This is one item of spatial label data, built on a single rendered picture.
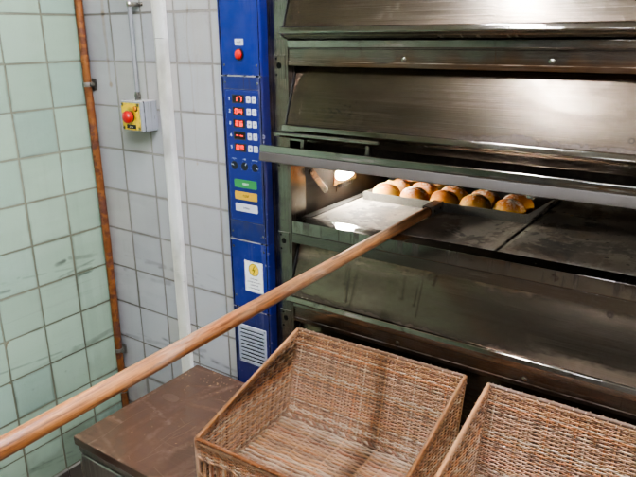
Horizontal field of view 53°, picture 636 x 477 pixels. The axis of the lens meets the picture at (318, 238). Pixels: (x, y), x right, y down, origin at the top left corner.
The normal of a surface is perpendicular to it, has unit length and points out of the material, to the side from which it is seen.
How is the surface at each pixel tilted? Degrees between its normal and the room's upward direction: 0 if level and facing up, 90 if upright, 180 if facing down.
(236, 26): 90
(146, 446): 0
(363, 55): 90
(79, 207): 90
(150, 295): 90
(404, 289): 70
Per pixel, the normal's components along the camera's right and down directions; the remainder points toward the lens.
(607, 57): -0.57, 0.26
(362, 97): -0.54, -0.08
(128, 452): -0.01, -0.95
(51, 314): 0.82, 0.17
